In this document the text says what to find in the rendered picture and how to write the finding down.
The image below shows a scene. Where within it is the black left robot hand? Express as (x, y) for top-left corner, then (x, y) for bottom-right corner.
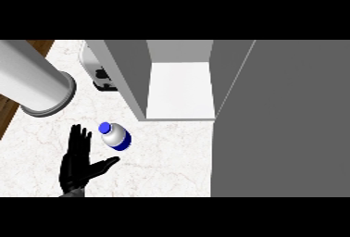
(59, 123), (121, 196)

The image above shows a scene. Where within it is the blue capped water bottle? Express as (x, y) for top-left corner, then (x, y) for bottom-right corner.
(97, 121), (133, 152)

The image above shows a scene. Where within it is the white open cabinet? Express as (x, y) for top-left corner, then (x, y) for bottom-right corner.
(84, 40), (257, 122)

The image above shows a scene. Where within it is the dark grey cabinet door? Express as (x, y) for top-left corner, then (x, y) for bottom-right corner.
(209, 40), (350, 198)

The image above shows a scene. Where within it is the large white cylinder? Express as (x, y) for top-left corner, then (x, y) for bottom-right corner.
(0, 40), (78, 119)

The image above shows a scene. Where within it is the white appliance with black parts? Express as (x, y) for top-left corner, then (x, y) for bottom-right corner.
(78, 41), (119, 93)

